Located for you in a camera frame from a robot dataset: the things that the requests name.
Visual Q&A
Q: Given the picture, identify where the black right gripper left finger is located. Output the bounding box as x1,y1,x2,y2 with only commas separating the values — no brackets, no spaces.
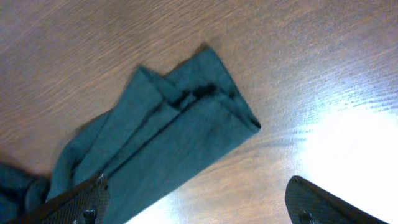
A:
7,174,110,224

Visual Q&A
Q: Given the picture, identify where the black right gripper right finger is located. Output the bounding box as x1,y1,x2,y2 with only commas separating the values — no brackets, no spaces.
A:
285,175,386,224

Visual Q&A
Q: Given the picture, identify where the dark green t-shirt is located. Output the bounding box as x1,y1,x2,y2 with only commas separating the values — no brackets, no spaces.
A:
1,48,261,223

